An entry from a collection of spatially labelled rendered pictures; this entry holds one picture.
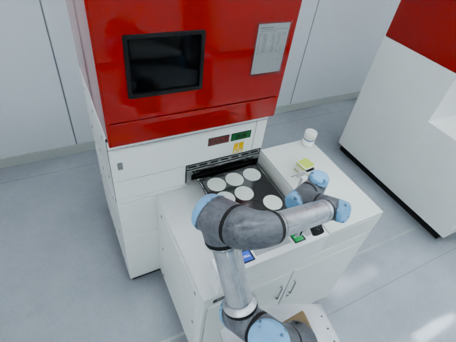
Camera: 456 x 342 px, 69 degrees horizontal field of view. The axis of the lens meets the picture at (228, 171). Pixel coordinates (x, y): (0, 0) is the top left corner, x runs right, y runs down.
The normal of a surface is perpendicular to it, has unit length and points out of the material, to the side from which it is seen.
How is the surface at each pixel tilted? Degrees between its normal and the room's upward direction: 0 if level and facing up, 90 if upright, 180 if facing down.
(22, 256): 0
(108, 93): 90
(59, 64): 90
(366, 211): 0
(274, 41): 90
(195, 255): 0
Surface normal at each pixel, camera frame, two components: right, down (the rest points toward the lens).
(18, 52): 0.44, 0.65
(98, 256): 0.11, -0.73
